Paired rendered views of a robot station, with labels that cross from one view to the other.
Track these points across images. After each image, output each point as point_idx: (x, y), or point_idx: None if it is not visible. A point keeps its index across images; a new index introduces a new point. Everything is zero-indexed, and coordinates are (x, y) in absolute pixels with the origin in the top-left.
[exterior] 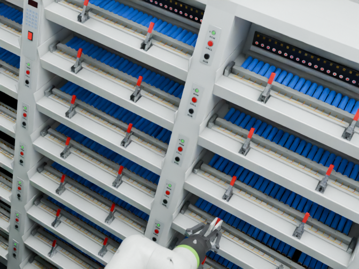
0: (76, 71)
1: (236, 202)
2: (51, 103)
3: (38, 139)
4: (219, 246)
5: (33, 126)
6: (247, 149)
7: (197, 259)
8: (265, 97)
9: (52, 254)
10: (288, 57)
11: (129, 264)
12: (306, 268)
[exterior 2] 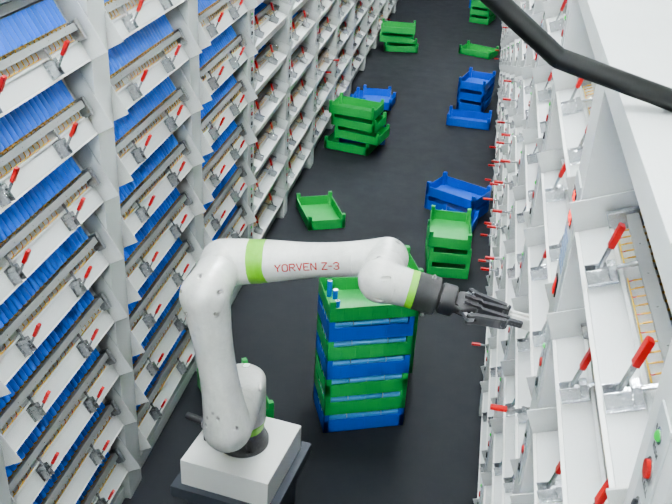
0: (540, 97)
1: (540, 285)
2: (534, 148)
3: (524, 200)
4: (470, 315)
5: (520, 178)
6: (550, 191)
7: (413, 287)
8: (562, 104)
9: (493, 371)
10: None
11: (355, 246)
12: None
